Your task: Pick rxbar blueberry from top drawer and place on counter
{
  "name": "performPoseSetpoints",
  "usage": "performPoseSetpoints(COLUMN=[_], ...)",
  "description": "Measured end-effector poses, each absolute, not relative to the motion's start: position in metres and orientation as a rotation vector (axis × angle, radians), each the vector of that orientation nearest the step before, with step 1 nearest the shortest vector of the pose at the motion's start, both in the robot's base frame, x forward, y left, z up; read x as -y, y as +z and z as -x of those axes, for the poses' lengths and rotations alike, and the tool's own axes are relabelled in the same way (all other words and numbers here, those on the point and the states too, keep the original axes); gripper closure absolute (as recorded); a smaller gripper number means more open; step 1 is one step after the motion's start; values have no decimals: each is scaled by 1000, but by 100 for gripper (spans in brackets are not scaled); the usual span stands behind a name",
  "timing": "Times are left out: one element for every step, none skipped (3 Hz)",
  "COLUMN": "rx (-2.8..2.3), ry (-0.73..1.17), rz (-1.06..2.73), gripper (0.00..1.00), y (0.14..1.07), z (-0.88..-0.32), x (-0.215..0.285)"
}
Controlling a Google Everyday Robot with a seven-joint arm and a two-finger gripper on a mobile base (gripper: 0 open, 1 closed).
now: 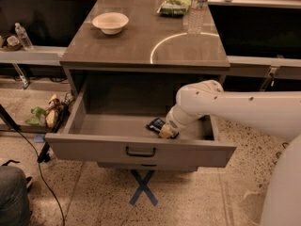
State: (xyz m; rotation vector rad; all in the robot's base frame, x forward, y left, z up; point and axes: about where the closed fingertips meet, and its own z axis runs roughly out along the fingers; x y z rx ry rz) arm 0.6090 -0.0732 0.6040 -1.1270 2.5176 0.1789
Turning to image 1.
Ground blue rxbar blueberry bar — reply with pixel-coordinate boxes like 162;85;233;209
146;118;179;139

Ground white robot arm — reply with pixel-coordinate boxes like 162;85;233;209
166;80;301;226

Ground black cable on floor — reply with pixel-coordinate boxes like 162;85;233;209
12;127;66;226

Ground person's leg in jeans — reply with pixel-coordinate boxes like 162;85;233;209
0;166;30;226

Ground round items on ledge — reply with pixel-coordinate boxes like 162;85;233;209
0;36;22;52

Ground white bowl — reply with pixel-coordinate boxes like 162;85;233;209
92;12;129;35

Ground clear water bottle on counter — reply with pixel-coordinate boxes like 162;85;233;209
187;0;208;35

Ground brown snack bag on floor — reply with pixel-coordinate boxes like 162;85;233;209
45;94;61;128

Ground grey lower drawer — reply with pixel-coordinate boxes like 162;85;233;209
97;162;198;172

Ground green chip bag on floor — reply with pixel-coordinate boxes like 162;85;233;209
25;106;46;126

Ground blue tape cross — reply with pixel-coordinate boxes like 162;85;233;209
129;169;158;206

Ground open grey top drawer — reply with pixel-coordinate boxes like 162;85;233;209
46;73;235;168

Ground green snack bag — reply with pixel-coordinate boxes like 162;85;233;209
157;0;191;17

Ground black tripod leg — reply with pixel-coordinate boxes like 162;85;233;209
0;105;52;163

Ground small water bottle on ledge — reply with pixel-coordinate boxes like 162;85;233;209
15;23;34;50

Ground grey drawer cabinet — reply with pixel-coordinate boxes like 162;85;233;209
59;0;231;172

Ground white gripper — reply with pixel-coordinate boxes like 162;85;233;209
159;108;192;138

